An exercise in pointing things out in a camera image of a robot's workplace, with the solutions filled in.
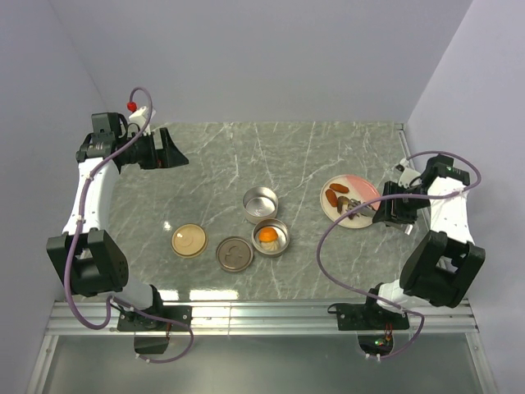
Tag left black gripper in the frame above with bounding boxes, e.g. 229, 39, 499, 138
119, 127, 189, 170

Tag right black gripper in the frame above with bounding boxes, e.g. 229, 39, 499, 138
372, 181, 431, 227

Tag metal tongs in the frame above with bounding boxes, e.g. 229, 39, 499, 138
350, 199, 413, 235

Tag brown mushroom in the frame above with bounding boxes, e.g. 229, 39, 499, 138
336, 195, 351, 214

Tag fried brown food piece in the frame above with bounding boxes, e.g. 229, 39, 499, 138
330, 183, 349, 194

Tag orange sweet potato piece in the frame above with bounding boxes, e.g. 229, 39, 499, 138
258, 227, 279, 241

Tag white steamed bun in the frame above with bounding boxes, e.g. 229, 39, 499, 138
260, 239, 281, 253

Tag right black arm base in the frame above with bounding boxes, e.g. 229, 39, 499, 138
327, 296, 409, 359

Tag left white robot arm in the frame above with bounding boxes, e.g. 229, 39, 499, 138
46, 107, 189, 330

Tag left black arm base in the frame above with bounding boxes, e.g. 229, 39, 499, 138
113, 286, 194, 364

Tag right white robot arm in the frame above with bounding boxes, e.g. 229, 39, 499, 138
362, 153, 486, 328

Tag beige steel lunch container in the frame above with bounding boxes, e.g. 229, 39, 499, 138
242, 186, 279, 224

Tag brown steel lunch container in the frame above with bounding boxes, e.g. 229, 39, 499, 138
251, 218, 290, 258

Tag pink white plate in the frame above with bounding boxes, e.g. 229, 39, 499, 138
320, 175, 380, 229

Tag beige round lid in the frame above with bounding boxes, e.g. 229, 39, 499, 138
171, 223, 208, 259

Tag brown round lid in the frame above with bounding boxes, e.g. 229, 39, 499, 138
216, 236, 253, 273

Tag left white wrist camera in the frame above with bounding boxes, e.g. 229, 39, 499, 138
127, 101, 156, 130

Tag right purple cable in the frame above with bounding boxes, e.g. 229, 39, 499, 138
315, 151, 482, 360

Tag aluminium rail frame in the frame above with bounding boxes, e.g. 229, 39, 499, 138
28, 122, 497, 393

